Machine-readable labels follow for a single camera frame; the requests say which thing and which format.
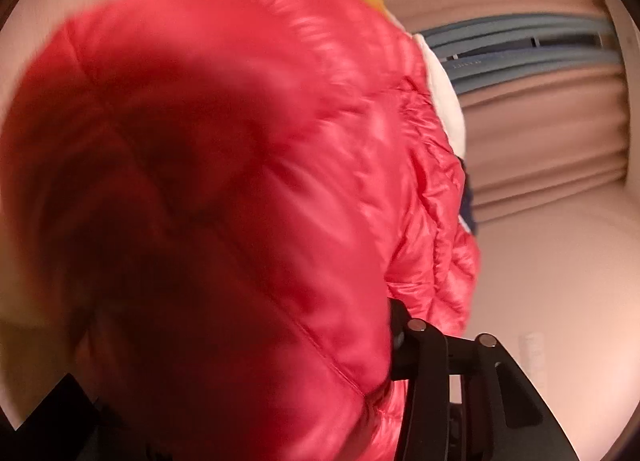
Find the folded navy blue garment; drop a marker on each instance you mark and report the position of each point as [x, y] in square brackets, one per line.
[466, 206]

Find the white plush goose toy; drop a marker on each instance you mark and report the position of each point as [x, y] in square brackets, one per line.
[445, 100]

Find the red puffer down jacket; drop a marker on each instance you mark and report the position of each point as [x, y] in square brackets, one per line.
[213, 203]

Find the grey blue curtain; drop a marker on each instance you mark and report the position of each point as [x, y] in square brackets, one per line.
[489, 51]

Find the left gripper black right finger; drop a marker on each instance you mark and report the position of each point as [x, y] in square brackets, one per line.
[467, 399]

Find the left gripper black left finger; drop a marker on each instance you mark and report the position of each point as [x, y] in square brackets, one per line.
[67, 425]

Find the white wall socket strip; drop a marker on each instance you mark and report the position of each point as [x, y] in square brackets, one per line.
[533, 358]

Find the pink pleated curtain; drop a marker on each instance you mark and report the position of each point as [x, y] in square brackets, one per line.
[538, 139]

